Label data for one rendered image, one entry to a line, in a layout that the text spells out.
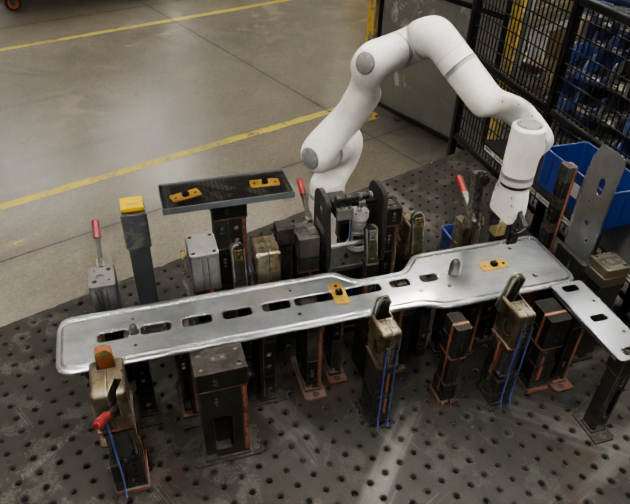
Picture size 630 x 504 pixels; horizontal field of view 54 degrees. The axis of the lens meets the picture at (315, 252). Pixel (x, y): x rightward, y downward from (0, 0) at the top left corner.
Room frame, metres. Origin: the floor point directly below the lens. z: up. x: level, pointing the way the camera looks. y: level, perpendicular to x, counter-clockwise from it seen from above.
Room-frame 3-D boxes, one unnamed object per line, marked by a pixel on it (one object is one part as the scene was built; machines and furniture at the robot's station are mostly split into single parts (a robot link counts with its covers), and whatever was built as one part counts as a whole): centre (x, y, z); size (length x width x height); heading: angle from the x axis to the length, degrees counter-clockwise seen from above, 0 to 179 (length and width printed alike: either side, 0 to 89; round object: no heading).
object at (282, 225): (1.40, 0.09, 0.90); 0.05 x 0.05 x 0.40; 18
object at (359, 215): (1.46, -0.10, 0.94); 0.18 x 0.13 x 0.49; 108
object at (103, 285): (1.20, 0.55, 0.88); 0.11 x 0.10 x 0.36; 18
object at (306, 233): (1.41, 0.03, 0.89); 0.13 x 0.11 x 0.38; 18
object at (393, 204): (1.50, -0.21, 0.91); 0.07 x 0.05 x 0.42; 18
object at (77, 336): (1.22, -0.05, 1.00); 1.38 x 0.22 x 0.02; 108
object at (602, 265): (1.34, -0.81, 0.88); 0.08 x 0.08 x 0.36; 18
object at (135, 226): (1.39, 0.50, 0.92); 0.08 x 0.08 x 0.44; 18
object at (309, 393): (1.20, 0.01, 0.84); 0.17 x 0.06 x 0.29; 18
